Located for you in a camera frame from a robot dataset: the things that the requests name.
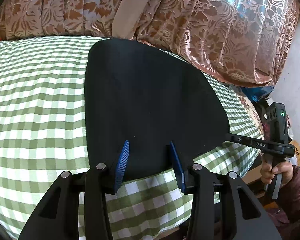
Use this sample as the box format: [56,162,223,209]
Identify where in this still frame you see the black pants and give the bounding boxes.
[84,39,230,181]

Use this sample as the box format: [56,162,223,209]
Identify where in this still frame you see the maroon right sleeve forearm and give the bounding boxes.
[267,165,300,239]

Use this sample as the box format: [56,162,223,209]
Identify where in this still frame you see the person's right hand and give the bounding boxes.
[260,155,294,187]

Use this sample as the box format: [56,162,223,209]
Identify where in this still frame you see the floral mattress edge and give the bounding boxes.
[230,85,264,139]

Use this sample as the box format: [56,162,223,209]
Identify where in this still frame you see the blue object under curtain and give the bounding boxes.
[241,86,274,102]

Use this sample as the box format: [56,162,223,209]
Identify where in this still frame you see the brown floral curtain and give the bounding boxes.
[0,0,300,87]

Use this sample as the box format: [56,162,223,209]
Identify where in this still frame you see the green white checkered bedsheet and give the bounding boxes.
[0,35,265,240]

